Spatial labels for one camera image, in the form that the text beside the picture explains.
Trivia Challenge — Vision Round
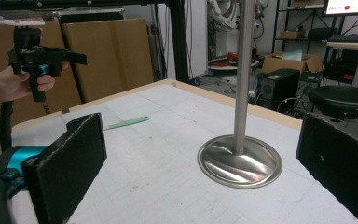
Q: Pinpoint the monitor with white screen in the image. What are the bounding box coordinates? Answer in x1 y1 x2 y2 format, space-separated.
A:
322 0 358 17

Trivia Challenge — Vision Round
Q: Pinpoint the round white table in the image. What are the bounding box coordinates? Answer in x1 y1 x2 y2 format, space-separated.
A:
208 52 261 72

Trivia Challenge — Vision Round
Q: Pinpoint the black keyboard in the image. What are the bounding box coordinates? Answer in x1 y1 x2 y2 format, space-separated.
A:
327 34 358 44

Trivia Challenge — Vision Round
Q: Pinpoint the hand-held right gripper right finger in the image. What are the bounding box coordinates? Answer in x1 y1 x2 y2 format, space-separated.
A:
296 112 358 224

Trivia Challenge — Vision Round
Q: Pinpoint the open cardboard box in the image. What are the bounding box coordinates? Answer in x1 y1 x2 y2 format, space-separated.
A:
261 49 324 75

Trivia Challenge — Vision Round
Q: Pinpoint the black metal frame post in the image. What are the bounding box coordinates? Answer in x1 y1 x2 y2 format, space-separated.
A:
167 0 191 84

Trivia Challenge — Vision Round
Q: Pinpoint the black computer case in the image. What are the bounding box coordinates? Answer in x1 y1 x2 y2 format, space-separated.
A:
256 68 301 110

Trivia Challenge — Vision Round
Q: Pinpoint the white panel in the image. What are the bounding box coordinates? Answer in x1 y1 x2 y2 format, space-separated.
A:
185 0 209 79

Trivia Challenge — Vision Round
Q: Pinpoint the white desk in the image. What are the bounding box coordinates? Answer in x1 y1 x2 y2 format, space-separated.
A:
325 40 358 88

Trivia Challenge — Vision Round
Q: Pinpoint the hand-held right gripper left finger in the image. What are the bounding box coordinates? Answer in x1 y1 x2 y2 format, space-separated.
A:
21 112 108 224

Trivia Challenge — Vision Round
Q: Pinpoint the steel stand with round base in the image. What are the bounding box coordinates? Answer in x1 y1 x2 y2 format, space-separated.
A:
197 0 283 189

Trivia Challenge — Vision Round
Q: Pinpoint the black shelf rack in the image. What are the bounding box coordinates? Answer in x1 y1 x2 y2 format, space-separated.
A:
271 0 327 54

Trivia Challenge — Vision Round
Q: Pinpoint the small cardboard box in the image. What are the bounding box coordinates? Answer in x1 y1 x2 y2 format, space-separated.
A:
279 29 306 40

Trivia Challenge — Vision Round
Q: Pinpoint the brown cardboard sheet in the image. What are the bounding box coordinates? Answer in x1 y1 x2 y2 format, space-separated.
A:
0 18 155 126

